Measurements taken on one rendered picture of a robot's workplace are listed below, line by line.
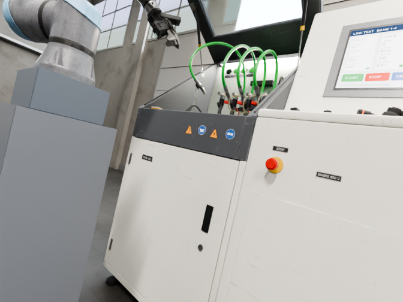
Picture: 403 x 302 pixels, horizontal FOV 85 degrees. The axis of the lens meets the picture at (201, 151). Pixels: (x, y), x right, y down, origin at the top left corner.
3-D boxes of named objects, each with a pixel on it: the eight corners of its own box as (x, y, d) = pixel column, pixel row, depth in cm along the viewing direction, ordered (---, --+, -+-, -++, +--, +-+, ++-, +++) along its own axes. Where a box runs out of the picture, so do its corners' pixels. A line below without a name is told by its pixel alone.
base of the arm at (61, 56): (43, 68, 52) (53, 28, 52) (25, 71, 61) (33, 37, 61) (103, 91, 64) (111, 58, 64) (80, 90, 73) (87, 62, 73)
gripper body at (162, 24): (158, 41, 117) (146, 21, 117) (171, 35, 120) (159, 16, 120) (159, 31, 110) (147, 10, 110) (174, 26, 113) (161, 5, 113)
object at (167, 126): (136, 136, 117) (143, 107, 117) (143, 138, 120) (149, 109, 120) (236, 159, 78) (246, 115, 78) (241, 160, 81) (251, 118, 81)
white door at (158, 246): (105, 261, 117) (133, 136, 117) (109, 260, 119) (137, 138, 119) (195, 350, 77) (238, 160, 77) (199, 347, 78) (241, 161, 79)
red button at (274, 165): (260, 170, 68) (264, 153, 68) (265, 171, 71) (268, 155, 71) (277, 174, 64) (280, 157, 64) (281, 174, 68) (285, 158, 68)
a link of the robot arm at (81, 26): (75, 39, 56) (87, -13, 56) (32, 33, 58) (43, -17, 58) (104, 60, 68) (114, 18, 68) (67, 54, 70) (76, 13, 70)
